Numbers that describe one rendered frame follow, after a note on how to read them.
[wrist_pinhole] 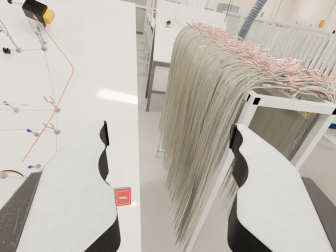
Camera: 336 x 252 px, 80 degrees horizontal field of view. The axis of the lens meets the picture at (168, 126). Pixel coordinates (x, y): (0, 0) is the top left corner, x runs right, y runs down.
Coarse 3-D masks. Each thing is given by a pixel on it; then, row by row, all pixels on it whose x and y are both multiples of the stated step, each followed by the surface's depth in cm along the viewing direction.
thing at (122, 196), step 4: (128, 188) 65; (116, 192) 64; (120, 192) 64; (124, 192) 64; (128, 192) 65; (116, 196) 63; (120, 196) 64; (124, 196) 64; (128, 196) 64; (116, 200) 63; (120, 200) 63; (124, 200) 64; (128, 200) 64; (116, 204) 63; (120, 204) 63; (124, 204) 64; (128, 204) 64
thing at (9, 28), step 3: (3, 27) 65; (6, 27) 65; (9, 27) 65; (0, 30) 64; (9, 30) 65; (0, 33) 64; (3, 33) 64; (9, 33) 65; (0, 36) 64; (3, 36) 64; (6, 36) 64; (6, 39) 64; (9, 39) 65
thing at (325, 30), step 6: (228, 12) 519; (234, 12) 487; (240, 18) 566; (258, 18) 389; (264, 18) 371; (288, 18) 314; (288, 24) 311; (294, 24) 299; (300, 24) 288; (318, 24) 324; (300, 30) 356; (312, 30) 333; (318, 30) 259; (324, 30) 251; (330, 30) 243; (330, 36) 243; (324, 48) 249; (306, 114) 287; (324, 132) 245; (330, 132) 249; (330, 138) 234
